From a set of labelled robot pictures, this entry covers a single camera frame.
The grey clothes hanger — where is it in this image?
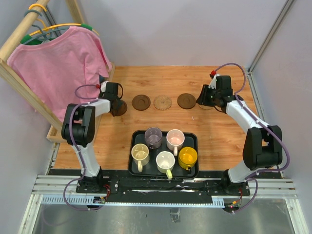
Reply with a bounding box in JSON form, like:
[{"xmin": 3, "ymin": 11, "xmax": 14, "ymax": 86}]
[{"xmin": 20, "ymin": 18, "xmax": 70, "ymax": 45}]

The white mug yellow handle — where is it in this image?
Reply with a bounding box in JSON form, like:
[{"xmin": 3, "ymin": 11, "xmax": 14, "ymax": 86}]
[{"xmin": 156, "ymin": 151, "xmax": 176, "ymax": 179}]

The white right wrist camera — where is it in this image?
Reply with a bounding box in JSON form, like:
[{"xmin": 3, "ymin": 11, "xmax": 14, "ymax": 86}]
[{"xmin": 209, "ymin": 70, "xmax": 217, "ymax": 89}]

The black serving tray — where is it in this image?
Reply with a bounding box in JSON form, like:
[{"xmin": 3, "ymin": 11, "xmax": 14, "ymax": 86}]
[{"xmin": 128, "ymin": 130, "xmax": 199, "ymax": 179}]

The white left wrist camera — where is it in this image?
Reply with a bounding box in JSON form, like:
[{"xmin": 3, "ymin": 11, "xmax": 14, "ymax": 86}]
[{"xmin": 96, "ymin": 81, "xmax": 109, "ymax": 93}]

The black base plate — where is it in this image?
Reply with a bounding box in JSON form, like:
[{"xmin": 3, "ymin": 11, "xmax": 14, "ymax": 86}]
[{"xmin": 76, "ymin": 170, "xmax": 250, "ymax": 204}]

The wooden clothes rack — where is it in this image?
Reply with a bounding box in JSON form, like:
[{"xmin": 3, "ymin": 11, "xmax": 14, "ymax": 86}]
[{"xmin": 0, "ymin": 0, "xmax": 114, "ymax": 131}]

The brown wooden coaster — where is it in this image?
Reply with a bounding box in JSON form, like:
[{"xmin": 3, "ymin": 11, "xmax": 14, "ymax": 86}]
[
  {"xmin": 115, "ymin": 100, "xmax": 127, "ymax": 116},
  {"xmin": 177, "ymin": 93, "xmax": 196, "ymax": 109},
  {"xmin": 132, "ymin": 95, "xmax": 151, "ymax": 111}
]

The yellow clothes hanger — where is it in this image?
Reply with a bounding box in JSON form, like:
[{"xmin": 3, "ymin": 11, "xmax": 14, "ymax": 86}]
[{"xmin": 28, "ymin": 2, "xmax": 100, "ymax": 37}]

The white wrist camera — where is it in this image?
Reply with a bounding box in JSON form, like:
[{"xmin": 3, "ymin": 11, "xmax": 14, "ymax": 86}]
[
  {"xmin": 96, "ymin": 81, "xmax": 109, "ymax": 93},
  {"xmin": 209, "ymin": 70, "xmax": 217, "ymax": 89}
]

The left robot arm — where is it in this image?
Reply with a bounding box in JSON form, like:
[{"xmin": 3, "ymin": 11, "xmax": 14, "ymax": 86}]
[{"xmin": 61, "ymin": 81, "xmax": 127, "ymax": 193}]

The pink t-shirt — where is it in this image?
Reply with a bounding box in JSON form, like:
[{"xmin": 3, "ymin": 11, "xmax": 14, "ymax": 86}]
[{"xmin": 7, "ymin": 26, "xmax": 112, "ymax": 121}]

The purple cup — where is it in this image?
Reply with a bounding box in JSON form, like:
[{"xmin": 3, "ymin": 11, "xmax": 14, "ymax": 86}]
[{"xmin": 144, "ymin": 127, "xmax": 162, "ymax": 149}]

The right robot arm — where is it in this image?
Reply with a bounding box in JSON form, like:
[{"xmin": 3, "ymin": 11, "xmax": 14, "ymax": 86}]
[{"xmin": 196, "ymin": 73, "xmax": 283, "ymax": 195}]

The cream yellow mug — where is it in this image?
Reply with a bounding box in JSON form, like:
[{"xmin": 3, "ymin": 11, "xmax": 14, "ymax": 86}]
[{"xmin": 131, "ymin": 143, "xmax": 150, "ymax": 172}]

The pink mug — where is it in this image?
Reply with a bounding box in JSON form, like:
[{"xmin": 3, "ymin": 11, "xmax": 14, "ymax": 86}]
[{"xmin": 166, "ymin": 129, "xmax": 185, "ymax": 156}]

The woven rattan coaster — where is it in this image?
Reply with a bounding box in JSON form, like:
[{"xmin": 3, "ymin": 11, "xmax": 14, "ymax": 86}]
[
  {"xmin": 199, "ymin": 105, "xmax": 213, "ymax": 110},
  {"xmin": 153, "ymin": 95, "xmax": 172, "ymax": 110}
]

